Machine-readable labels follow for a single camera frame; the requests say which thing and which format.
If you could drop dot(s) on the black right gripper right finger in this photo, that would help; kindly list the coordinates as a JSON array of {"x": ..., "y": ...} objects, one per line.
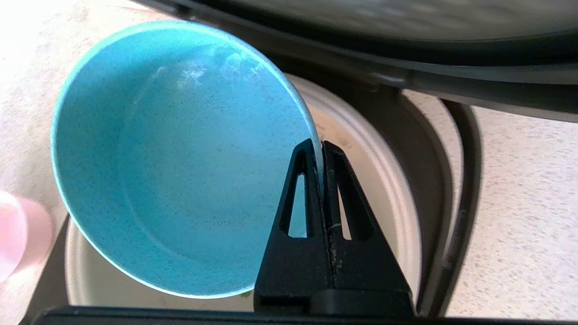
[{"x": 365, "y": 271}]

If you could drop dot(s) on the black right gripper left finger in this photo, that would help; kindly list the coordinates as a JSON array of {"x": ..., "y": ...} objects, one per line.
[{"x": 293, "y": 271}]

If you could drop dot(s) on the pink bowl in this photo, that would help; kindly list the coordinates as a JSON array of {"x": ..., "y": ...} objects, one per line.
[{"x": 18, "y": 234}]

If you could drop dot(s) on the blue bowl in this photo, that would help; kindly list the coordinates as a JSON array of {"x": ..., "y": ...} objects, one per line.
[{"x": 180, "y": 180}]

